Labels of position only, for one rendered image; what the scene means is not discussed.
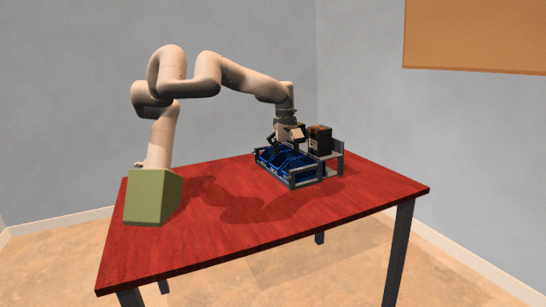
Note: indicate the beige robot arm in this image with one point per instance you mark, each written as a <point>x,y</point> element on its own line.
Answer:
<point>211,71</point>

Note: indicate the blue bin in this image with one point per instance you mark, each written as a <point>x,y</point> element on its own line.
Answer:
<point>277,163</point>
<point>268,154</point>
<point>303,176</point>

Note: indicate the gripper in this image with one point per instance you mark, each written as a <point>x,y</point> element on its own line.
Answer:
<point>281,135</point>

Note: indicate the white shelf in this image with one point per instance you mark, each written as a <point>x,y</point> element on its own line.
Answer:
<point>337,152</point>

